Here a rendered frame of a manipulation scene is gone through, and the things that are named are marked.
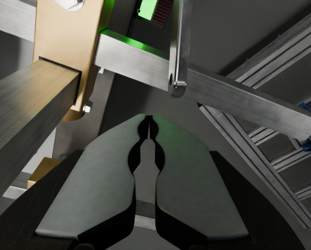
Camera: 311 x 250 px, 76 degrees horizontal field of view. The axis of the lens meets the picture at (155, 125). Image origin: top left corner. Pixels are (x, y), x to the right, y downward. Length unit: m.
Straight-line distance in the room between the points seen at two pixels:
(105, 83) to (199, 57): 0.77
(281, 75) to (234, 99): 0.78
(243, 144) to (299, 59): 0.43
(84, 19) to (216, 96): 0.14
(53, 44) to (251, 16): 0.99
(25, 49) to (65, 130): 0.17
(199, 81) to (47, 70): 0.14
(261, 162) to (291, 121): 0.95
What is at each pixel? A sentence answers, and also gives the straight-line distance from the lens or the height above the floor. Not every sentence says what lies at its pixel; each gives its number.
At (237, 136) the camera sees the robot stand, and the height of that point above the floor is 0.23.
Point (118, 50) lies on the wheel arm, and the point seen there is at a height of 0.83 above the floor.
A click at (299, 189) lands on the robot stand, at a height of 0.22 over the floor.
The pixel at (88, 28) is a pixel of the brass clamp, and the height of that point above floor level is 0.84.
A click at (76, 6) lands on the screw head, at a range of 0.19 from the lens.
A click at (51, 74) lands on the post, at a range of 0.19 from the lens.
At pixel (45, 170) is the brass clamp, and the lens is 0.34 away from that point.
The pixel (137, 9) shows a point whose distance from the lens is 0.32.
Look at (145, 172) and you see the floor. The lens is 1.45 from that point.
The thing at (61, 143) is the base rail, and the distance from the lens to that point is 0.44.
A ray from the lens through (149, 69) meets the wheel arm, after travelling 0.20.
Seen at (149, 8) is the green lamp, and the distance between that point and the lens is 0.32.
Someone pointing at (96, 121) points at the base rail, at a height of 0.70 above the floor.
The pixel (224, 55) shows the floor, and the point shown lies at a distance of 1.10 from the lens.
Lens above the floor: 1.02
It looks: 58 degrees down
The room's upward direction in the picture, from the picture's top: 180 degrees clockwise
